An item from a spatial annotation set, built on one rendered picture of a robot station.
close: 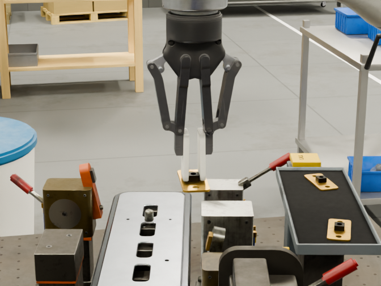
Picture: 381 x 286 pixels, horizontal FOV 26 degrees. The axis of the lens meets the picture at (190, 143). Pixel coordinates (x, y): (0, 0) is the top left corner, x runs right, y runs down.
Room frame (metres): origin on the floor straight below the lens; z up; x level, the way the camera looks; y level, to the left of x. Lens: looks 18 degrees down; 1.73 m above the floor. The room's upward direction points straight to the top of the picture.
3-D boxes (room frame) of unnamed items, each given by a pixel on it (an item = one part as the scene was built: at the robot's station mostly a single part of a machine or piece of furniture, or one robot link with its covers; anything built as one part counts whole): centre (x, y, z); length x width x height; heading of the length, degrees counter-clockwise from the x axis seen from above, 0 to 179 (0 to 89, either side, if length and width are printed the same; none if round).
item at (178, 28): (1.10, 0.00, 1.51); 0.08 x 0.07 x 0.09; 97
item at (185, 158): (1.10, 0.01, 1.35); 0.03 x 0.01 x 0.07; 7
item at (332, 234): (1.27, -0.25, 1.17); 0.08 x 0.04 x 0.01; 169
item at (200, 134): (1.10, -0.02, 1.35); 0.03 x 0.01 x 0.07; 7
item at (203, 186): (1.10, 0.00, 1.32); 0.08 x 0.04 x 0.01; 7
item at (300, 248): (1.39, -0.24, 1.16); 0.37 x 0.14 x 0.02; 0
